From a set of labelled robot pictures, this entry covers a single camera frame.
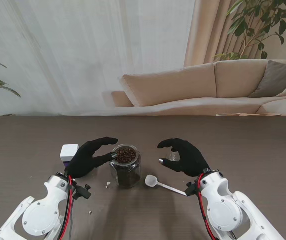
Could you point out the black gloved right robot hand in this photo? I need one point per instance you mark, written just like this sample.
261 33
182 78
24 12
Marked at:
190 160

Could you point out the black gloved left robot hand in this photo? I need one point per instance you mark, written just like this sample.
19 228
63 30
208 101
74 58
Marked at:
83 160

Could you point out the purple coffee jar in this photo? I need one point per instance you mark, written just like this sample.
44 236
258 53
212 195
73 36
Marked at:
66 164

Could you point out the white square jar cap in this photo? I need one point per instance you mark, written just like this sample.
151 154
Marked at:
68 151

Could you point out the clear glass jar lid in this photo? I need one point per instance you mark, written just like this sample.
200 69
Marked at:
170 157

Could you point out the glass jar of coffee beans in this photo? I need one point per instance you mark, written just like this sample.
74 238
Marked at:
125 172

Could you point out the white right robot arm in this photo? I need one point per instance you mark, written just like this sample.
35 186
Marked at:
225 210

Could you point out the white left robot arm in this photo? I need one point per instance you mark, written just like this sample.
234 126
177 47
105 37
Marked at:
40 215

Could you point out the white plastic spoon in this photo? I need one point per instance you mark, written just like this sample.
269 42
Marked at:
151 181

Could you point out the beige sofa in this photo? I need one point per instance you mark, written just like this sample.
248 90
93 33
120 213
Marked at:
182 82

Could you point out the white sheer curtain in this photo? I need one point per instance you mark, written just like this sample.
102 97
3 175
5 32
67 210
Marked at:
83 55

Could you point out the grey sofa cushion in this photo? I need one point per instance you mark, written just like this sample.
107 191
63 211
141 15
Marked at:
275 80

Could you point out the beige pleated curtain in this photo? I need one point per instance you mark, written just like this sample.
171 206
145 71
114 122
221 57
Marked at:
207 37

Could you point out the tall green leafy plant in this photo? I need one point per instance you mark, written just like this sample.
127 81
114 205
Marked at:
255 20

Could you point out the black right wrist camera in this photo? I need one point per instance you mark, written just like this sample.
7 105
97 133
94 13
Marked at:
191 190

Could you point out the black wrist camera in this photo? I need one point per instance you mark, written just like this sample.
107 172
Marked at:
191 190
83 192

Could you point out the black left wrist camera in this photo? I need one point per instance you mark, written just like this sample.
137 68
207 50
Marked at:
83 192

